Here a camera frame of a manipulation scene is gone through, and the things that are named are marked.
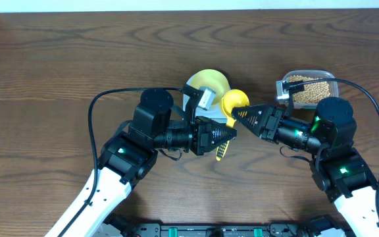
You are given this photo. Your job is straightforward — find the yellow measuring scoop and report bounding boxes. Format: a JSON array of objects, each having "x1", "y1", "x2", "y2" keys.
[{"x1": 216, "y1": 89, "x2": 249, "y2": 161}]

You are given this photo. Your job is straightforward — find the pale yellow plastic bowl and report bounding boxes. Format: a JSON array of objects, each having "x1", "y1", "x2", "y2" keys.
[{"x1": 189, "y1": 69, "x2": 230, "y2": 105}]

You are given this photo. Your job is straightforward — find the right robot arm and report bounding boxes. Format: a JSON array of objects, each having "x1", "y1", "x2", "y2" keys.
[{"x1": 232, "y1": 97, "x2": 379, "y2": 236}]

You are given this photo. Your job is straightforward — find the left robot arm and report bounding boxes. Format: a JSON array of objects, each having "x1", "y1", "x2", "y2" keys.
[{"x1": 47, "y1": 85, "x2": 237, "y2": 236}]

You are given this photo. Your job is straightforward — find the white digital kitchen scale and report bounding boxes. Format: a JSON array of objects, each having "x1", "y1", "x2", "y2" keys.
[{"x1": 186, "y1": 77, "x2": 226, "y2": 123}]

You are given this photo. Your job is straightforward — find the clear plastic container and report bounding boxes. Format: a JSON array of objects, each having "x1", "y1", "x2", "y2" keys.
[{"x1": 282, "y1": 70, "x2": 339, "y2": 109}]

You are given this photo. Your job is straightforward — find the pile of soybeans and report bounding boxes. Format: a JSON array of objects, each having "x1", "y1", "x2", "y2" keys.
[{"x1": 288, "y1": 75, "x2": 330, "y2": 103}]

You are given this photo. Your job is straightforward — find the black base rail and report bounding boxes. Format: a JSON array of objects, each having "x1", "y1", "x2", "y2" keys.
[{"x1": 103, "y1": 215, "x2": 355, "y2": 237}]

